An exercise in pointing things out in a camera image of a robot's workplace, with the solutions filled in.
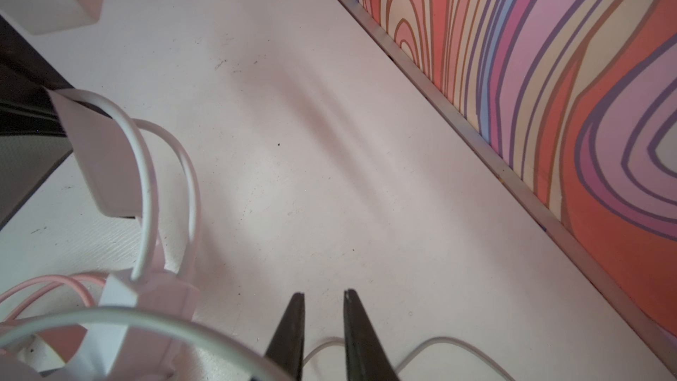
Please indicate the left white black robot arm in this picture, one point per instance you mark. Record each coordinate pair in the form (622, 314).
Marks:
(33, 141)

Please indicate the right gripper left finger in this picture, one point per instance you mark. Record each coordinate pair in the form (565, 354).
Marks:
(287, 345)

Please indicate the white headphones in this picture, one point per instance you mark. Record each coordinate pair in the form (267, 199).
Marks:
(238, 138)

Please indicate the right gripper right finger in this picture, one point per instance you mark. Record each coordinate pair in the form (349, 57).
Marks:
(365, 356)

